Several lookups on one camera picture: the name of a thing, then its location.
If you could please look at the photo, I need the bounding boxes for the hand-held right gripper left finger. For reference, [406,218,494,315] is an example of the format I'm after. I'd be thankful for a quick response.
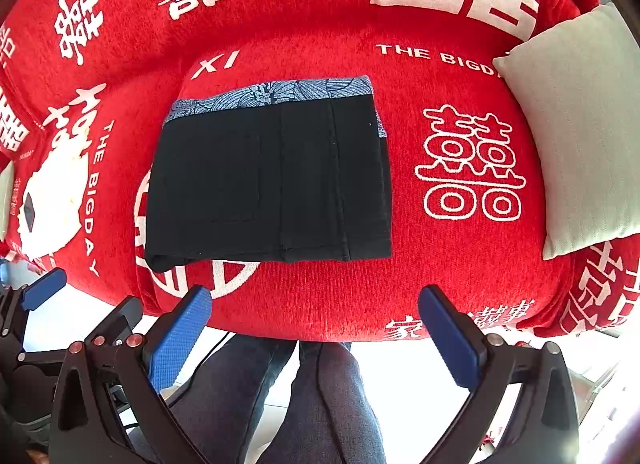
[50,285,214,464]

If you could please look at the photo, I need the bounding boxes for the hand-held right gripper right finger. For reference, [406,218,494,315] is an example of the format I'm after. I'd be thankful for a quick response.
[418,285,582,464]

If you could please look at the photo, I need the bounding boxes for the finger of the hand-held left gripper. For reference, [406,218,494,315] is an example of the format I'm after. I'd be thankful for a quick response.
[84,295,147,345]
[0,267,69,360]

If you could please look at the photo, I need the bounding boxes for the black pants with patterned waistband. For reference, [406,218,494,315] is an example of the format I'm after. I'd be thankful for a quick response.
[144,75,394,273]

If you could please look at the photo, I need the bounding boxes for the person's legs in dark jeans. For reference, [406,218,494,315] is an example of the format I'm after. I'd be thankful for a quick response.
[130,333,297,464]

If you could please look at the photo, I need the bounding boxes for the grey-green pillow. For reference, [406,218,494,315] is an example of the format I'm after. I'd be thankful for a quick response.
[0,162,16,241]
[492,4,640,261]

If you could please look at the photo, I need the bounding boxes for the red printed blanket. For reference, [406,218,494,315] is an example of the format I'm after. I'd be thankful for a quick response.
[0,0,640,345]

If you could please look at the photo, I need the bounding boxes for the person's right leg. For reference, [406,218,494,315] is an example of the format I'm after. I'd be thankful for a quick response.
[282,341,387,464]

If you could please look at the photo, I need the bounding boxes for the thin black cable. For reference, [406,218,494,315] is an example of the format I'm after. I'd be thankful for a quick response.
[160,331,232,402]

